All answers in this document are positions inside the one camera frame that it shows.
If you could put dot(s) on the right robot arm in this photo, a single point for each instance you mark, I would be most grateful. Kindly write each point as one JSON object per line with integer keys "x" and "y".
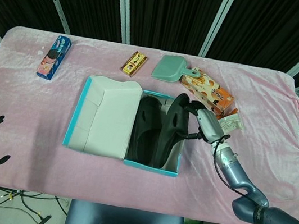
{"x": 241, "y": 180}

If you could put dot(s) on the blue cookie box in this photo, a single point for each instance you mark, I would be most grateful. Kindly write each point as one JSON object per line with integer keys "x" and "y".
{"x": 54, "y": 57}

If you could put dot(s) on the small yellow brown box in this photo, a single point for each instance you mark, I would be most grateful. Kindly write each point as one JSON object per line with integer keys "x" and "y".
{"x": 134, "y": 64}

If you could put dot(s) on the white and orange snack packet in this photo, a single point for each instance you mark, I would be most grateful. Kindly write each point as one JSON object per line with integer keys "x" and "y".
{"x": 231, "y": 122}

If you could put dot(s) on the black shoe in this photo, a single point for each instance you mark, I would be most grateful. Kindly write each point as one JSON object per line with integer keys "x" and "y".
{"x": 175, "y": 121}
{"x": 143, "y": 133}

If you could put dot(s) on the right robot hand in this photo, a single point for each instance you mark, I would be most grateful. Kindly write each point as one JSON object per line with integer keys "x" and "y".
{"x": 210, "y": 125}

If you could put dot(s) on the orange biscuit box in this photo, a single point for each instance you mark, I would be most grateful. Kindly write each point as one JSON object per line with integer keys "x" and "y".
{"x": 212, "y": 95}

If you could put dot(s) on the pink velvet table cloth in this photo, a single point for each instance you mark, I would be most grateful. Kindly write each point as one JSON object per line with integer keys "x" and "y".
{"x": 262, "y": 135}

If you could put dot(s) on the teal cardboard shoe box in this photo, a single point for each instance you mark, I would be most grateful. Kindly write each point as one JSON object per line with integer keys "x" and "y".
{"x": 108, "y": 122}

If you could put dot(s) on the mint green plastic dustpan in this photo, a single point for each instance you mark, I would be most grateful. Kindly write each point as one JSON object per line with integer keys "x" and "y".
{"x": 168, "y": 68}

